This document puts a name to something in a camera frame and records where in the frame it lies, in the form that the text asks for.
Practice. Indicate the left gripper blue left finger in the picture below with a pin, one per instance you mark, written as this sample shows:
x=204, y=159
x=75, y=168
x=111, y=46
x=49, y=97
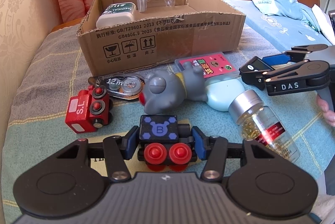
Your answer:
x=130, y=143

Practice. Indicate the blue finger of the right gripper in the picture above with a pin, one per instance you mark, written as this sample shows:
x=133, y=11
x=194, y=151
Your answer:
x=278, y=59
x=258, y=79

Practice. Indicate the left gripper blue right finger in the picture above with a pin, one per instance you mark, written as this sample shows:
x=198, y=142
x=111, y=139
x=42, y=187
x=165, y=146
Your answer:
x=202, y=143

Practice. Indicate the black digital timer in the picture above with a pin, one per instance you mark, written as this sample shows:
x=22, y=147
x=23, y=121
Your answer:
x=255, y=64

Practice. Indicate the black toy train engine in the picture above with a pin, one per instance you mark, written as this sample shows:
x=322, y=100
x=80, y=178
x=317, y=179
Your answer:
x=164, y=142

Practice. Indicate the capsule bottle with silver cap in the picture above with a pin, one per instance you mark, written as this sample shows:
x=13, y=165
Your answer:
x=257, y=121

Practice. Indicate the pink card case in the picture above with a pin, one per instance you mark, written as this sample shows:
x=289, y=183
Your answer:
x=213, y=65

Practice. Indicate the red wooden toy train car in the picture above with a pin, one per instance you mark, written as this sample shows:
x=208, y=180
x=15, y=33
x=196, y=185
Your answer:
x=90, y=110

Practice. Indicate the grey rubber animal toy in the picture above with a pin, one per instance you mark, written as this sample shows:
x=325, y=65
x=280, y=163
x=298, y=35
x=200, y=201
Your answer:
x=165, y=90

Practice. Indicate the white green medical bottle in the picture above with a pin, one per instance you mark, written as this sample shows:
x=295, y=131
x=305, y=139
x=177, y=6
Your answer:
x=117, y=13

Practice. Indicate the person's right hand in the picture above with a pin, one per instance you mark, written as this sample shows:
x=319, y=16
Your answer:
x=328, y=115

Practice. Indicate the blue floral bed sheet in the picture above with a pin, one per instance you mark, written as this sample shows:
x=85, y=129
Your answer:
x=282, y=32

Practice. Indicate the open cardboard box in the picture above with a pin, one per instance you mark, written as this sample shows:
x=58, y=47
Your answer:
x=159, y=35

